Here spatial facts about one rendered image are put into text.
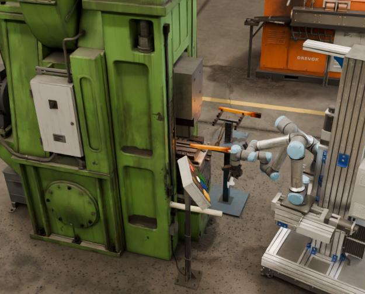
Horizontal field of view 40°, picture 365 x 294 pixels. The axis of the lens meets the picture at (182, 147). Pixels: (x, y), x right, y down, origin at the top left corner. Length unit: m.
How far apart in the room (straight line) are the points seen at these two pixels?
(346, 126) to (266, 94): 3.62
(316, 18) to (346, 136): 3.63
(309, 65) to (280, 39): 0.58
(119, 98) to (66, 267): 1.71
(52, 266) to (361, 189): 2.75
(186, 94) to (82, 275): 1.89
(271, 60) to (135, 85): 4.19
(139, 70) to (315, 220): 1.77
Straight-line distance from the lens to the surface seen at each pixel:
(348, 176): 4.00
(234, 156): 3.83
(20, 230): 5.27
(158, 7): 3.36
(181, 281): 4.53
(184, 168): 3.77
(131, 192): 4.37
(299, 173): 3.76
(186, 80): 3.84
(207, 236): 4.92
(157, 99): 3.70
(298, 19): 7.28
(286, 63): 7.71
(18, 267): 4.91
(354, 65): 3.59
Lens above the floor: 3.43
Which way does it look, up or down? 34 degrees down
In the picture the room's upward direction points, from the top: 1 degrees counter-clockwise
